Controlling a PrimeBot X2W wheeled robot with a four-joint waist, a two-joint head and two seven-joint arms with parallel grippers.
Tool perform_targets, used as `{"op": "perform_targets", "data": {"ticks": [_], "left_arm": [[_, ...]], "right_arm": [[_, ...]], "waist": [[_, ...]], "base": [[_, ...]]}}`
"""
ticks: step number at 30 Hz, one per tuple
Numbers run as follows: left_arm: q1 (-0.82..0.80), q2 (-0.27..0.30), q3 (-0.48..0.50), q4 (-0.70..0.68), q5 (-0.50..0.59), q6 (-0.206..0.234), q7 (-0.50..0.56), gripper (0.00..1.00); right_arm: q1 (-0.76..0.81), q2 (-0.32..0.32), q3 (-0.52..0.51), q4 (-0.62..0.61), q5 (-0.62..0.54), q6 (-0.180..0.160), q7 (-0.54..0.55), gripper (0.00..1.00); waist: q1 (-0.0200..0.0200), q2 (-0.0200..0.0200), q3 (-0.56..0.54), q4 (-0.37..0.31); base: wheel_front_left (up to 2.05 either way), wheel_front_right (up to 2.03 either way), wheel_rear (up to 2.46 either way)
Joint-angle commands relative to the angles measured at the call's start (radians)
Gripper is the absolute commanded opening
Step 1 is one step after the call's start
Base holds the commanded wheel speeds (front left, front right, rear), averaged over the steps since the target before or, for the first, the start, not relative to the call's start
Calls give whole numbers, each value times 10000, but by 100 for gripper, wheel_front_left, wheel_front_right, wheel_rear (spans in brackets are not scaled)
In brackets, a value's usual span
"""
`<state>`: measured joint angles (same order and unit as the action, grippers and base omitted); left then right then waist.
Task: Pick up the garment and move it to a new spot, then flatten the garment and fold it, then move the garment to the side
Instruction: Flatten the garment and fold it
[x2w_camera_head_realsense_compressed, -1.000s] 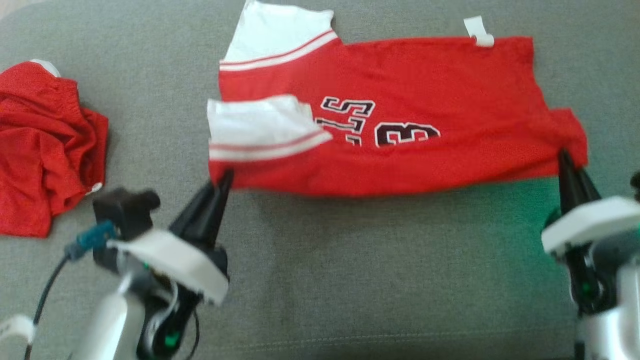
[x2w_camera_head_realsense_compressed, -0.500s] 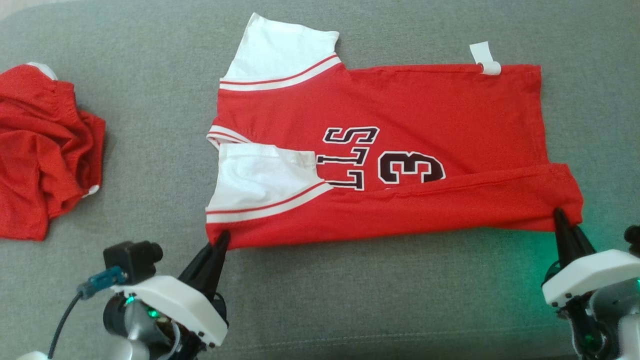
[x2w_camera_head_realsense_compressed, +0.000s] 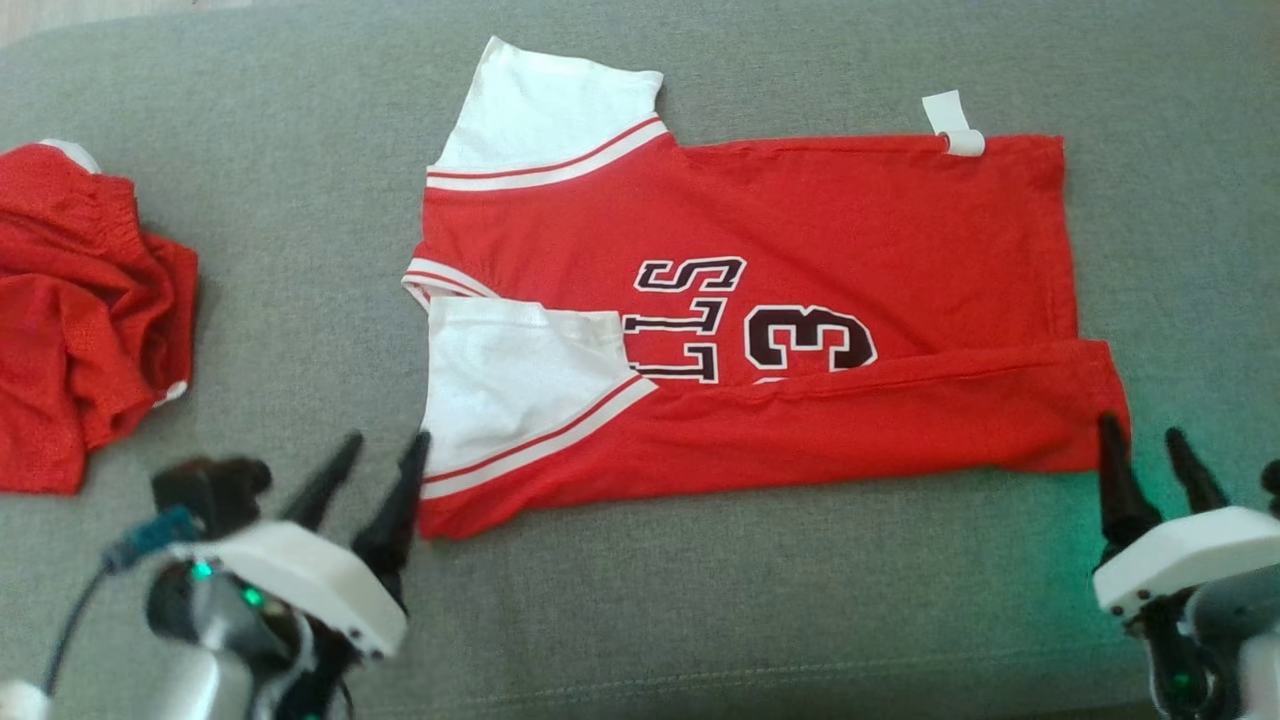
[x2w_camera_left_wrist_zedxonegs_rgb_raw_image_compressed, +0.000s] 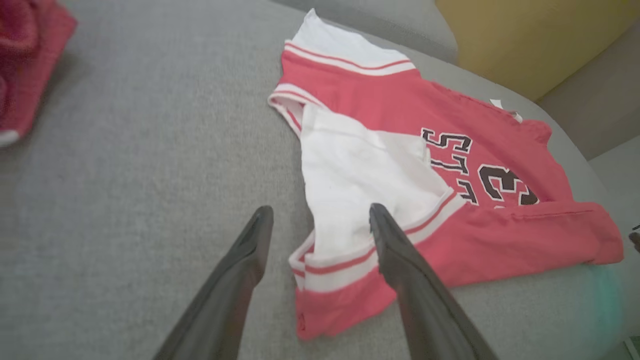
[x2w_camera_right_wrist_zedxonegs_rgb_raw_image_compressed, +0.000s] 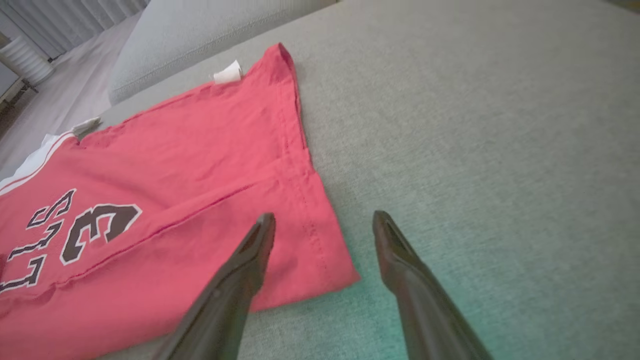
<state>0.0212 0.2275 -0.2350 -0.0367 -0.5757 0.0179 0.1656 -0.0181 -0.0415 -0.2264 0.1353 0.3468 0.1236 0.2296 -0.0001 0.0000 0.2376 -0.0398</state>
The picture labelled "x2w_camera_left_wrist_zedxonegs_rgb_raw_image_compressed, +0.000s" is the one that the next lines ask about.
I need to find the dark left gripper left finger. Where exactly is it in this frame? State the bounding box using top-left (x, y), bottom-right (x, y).
top-left (152, 205), bottom-right (275, 360)

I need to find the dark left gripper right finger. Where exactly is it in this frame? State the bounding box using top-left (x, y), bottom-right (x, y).
top-left (369, 202), bottom-right (498, 360)

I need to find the red and white basketball jersey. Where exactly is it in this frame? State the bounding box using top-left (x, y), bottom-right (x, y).
top-left (267, 7), bottom-right (625, 342)

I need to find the crumpled red mesh garment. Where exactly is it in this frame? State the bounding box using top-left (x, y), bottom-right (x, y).
top-left (0, 0), bottom-right (78, 148)

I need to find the wide grey sofa seat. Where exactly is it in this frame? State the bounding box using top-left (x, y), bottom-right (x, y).
top-left (0, 0), bottom-right (640, 360)

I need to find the yellow sofa backrest cushion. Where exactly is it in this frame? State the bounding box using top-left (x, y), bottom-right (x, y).
top-left (435, 0), bottom-right (640, 102)

